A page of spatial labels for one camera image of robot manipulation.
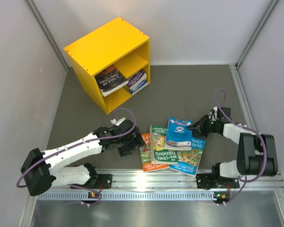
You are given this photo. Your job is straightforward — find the blue 91-storey treehouse book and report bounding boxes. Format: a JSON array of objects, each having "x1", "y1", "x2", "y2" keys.
[{"x1": 129, "y1": 80, "x2": 149, "y2": 96}]

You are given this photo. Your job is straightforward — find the orange 78-storey treehouse book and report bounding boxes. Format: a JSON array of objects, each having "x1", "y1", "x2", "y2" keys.
[{"x1": 140, "y1": 133, "x2": 169, "y2": 172}]

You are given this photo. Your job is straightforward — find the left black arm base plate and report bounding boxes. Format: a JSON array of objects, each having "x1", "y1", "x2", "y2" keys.
[{"x1": 93, "y1": 174, "x2": 113, "y2": 189}]

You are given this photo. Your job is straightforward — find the light blue treehouse book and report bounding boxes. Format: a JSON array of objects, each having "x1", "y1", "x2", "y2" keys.
[{"x1": 169, "y1": 138, "x2": 206, "y2": 177}]

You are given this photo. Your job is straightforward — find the green 104-storey treehouse book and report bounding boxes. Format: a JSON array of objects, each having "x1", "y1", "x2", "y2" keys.
[{"x1": 150, "y1": 125, "x2": 179, "y2": 165}]

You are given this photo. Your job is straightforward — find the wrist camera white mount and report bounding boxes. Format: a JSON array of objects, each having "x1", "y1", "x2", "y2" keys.
[
  {"x1": 209, "y1": 106, "x2": 220, "y2": 121},
  {"x1": 111, "y1": 117, "x2": 126, "y2": 126}
]

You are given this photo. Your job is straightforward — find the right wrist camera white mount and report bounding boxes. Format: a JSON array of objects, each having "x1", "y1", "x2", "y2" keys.
[{"x1": 209, "y1": 106, "x2": 220, "y2": 121}]

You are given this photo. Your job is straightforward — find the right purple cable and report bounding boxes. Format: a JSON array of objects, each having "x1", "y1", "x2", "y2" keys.
[{"x1": 214, "y1": 88, "x2": 268, "y2": 206}]

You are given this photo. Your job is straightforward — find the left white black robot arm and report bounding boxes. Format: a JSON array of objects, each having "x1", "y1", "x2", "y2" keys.
[{"x1": 20, "y1": 118, "x2": 145, "y2": 196}]

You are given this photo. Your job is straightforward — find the purple 52-storey treehouse book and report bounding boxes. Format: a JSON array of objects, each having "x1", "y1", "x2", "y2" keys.
[{"x1": 127, "y1": 70, "x2": 147, "y2": 87}]

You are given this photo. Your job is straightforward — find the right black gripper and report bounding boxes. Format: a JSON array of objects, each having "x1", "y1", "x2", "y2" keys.
[{"x1": 187, "y1": 114, "x2": 220, "y2": 138}]

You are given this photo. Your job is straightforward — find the blue thick paperback book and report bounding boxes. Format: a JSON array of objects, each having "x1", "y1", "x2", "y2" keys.
[{"x1": 164, "y1": 117, "x2": 193, "y2": 151}]

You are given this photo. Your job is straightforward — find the dark Tale of Two Cities book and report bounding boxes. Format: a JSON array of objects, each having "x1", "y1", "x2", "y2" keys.
[{"x1": 95, "y1": 65, "x2": 128, "y2": 97}]

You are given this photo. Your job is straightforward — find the aluminium mounting rail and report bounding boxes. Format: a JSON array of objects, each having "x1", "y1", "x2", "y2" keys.
[{"x1": 37, "y1": 169, "x2": 284, "y2": 201}]

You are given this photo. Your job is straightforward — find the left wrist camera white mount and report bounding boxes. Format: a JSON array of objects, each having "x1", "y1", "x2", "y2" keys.
[{"x1": 111, "y1": 117, "x2": 126, "y2": 126}]

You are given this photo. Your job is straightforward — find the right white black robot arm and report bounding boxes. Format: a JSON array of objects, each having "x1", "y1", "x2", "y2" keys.
[{"x1": 187, "y1": 107, "x2": 278, "y2": 188}]

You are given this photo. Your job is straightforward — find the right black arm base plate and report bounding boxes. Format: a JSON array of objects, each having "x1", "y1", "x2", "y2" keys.
[{"x1": 196, "y1": 174, "x2": 240, "y2": 190}]

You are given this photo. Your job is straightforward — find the yellow wooden shelf box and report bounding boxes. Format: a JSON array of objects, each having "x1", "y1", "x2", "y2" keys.
[{"x1": 64, "y1": 17, "x2": 151, "y2": 114}]

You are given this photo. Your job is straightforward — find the purple cable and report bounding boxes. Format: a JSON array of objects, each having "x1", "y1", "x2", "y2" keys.
[
  {"x1": 16, "y1": 107, "x2": 137, "y2": 206},
  {"x1": 214, "y1": 88, "x2": 268, "y2": 206}
]

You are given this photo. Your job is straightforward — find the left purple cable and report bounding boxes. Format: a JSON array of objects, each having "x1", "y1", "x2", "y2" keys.
[{"x1": 16, "y1": 107, "x2": 137, "y2": 206}]

